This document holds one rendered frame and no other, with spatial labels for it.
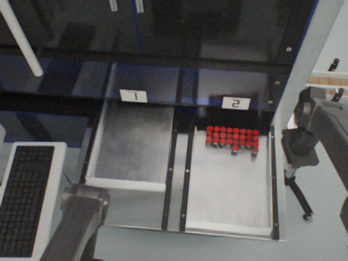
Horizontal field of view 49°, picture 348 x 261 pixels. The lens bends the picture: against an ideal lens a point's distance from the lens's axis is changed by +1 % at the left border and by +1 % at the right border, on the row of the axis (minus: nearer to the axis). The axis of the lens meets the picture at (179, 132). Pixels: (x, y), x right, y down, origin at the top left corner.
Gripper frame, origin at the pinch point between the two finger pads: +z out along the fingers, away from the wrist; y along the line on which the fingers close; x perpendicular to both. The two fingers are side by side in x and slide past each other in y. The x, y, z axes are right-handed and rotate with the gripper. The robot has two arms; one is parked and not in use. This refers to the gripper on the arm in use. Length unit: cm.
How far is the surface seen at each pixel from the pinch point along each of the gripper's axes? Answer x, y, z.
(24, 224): 81, 3, 30
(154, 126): 35, 31, 26
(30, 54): 65, 36, -13
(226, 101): 10.4, 28.3, 12.1
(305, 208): -39, 13, 106
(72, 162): 76, 41, 70
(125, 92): 43, 36, 11
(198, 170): 22.1, 11.2, 25.6
